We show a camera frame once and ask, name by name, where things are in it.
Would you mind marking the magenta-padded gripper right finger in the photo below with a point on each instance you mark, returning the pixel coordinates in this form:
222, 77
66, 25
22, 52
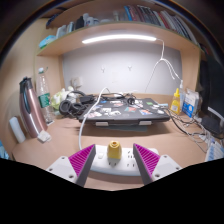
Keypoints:
148, 161

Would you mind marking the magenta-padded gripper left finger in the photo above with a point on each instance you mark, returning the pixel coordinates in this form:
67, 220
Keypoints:
81, 161

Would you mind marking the yellow charger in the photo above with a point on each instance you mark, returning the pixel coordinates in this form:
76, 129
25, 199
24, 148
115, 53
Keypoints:
114, 150

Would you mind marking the white power strip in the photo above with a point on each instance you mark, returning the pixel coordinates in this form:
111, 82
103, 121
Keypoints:
113, 166

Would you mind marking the grey laptop stand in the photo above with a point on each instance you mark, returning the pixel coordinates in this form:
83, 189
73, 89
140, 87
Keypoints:
101, 123

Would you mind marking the small white block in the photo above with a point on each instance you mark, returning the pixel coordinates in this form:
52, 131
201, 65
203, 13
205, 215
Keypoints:
44, 136

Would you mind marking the black sticker-covered laptop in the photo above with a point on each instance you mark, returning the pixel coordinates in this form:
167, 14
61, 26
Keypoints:
126, 115

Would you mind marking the black headphones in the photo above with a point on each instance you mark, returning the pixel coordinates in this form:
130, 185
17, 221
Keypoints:
65, 107

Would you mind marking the yellow squeeze bottle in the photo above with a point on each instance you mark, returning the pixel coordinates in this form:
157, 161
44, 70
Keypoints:
175, 103

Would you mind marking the white green crumpled bag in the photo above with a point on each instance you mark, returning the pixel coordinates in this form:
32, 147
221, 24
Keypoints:
59, 98

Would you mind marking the blue and white box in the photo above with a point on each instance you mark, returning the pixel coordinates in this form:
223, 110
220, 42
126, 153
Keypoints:
190, 105

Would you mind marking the black pouch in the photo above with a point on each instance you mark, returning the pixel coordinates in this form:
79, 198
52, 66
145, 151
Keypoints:
211, 126

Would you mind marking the clear pump bottle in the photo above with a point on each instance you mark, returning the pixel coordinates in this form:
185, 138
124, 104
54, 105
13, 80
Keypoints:
183, 96

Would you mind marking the clear green-label water bottle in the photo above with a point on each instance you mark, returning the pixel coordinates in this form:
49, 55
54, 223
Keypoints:
43, 90

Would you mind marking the black monitor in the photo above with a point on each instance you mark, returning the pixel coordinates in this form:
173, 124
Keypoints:
215, 86

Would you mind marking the white LED light bar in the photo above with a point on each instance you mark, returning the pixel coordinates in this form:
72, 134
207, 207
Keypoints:
119, 38

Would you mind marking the wooden shelf unit with books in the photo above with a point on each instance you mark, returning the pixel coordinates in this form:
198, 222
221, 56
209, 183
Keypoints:
110, 28

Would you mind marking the white wall outlet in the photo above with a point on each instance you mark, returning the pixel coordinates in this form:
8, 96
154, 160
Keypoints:
76, 82

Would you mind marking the white wall hook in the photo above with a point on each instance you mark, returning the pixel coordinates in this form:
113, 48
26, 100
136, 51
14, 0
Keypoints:
130, 68
103, 69

